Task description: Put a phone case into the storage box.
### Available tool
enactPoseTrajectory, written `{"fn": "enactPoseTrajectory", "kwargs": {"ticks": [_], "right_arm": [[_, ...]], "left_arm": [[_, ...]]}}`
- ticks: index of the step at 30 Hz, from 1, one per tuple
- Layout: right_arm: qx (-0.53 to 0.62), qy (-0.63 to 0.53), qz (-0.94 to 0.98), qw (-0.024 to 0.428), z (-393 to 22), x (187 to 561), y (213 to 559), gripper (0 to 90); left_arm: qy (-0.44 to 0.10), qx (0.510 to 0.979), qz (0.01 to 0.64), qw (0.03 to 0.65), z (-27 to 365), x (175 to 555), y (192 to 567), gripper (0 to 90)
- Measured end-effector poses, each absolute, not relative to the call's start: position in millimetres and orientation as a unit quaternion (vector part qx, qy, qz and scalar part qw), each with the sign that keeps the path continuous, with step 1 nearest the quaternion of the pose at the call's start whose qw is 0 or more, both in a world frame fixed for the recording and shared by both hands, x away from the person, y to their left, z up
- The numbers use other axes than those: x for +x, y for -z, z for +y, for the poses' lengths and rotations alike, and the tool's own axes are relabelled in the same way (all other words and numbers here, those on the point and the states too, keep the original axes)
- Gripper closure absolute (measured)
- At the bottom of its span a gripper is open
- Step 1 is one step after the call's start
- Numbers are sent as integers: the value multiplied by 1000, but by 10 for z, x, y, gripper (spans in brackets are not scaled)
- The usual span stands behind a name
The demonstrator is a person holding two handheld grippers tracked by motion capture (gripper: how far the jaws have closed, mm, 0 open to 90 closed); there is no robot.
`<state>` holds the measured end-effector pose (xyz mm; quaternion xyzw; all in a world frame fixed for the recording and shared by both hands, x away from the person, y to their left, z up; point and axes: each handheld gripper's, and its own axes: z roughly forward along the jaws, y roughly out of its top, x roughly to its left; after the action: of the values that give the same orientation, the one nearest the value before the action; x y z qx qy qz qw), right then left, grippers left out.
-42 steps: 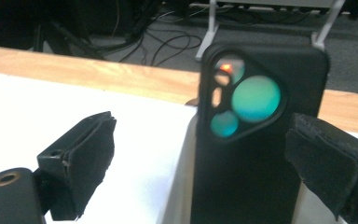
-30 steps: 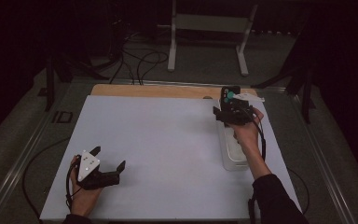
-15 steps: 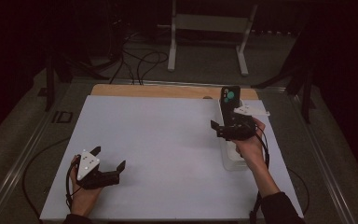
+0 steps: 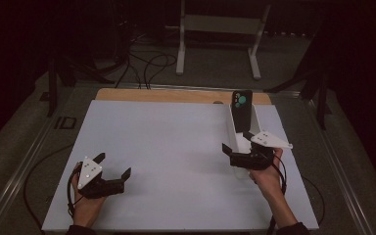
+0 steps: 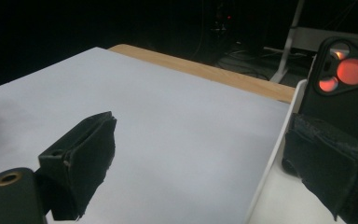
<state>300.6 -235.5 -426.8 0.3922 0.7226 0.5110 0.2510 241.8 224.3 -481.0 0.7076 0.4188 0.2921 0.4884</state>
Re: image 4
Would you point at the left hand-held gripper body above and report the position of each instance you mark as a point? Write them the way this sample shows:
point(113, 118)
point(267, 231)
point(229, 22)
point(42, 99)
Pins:
point(101, 188)

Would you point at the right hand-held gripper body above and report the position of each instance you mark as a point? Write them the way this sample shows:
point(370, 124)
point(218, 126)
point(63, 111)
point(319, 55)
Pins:
point(251, 160)

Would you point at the white plastic bin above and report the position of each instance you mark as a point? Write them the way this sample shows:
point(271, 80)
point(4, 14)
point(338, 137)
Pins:
point(241, 143)

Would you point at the black phone case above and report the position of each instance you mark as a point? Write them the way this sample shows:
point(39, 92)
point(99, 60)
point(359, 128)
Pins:
point(243, 119)

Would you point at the person's left hand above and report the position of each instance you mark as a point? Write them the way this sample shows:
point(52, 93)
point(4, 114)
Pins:
point(86, 210)

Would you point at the person's right hand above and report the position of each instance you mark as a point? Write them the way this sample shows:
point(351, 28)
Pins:
point(269, 182)

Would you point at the white work board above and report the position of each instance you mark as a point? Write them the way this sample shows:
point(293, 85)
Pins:
point(163, 196)

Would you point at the black tripod stand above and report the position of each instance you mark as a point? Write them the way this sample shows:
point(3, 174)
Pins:
point(53, 94)
point(321, 101)

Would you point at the white metal stand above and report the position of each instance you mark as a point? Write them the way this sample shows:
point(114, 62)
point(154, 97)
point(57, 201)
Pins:
point(222, 24)

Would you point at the metal floor frame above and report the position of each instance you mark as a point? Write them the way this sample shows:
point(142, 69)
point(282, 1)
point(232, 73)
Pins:
point(13, 183)

